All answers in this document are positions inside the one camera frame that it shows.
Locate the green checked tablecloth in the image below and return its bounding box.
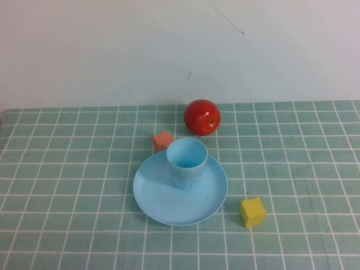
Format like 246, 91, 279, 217
0, 100, 360, 270

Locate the red apple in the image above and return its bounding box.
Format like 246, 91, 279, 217
183, 98, 222, 137

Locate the yellow foam cube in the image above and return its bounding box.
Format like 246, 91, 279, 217
239, 197, 267, 228

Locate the light blue plastic plate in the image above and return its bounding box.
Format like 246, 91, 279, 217
133, 149, 228, 227

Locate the orange foam cube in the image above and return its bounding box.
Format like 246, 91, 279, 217
153, 130, 174, 154

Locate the blue plastic cup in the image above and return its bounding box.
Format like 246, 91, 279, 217
165, 137, 209, 190

